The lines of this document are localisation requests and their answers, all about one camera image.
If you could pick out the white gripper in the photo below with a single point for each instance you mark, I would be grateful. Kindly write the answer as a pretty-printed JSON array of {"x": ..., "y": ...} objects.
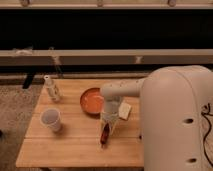
[{"x": 109, "y": 113}]

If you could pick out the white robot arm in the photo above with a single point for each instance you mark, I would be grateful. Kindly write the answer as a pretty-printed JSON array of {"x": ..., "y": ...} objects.
[{"x": 172, "y": 101}]

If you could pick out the white sponge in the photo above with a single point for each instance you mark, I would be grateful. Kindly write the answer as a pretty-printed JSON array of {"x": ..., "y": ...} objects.
[{"x": 124, "y": 110}]

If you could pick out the orange bowl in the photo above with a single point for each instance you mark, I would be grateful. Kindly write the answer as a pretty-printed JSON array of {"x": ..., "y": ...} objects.
[{"x": 91, "y": 101}]

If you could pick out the white paper cup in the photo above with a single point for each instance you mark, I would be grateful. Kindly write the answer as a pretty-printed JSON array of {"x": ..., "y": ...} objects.
[{"x": 51, "y": 119}]

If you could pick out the small white bottle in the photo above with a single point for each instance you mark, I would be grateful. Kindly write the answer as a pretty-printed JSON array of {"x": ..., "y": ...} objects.
[{"x": 51, "y": 88}]

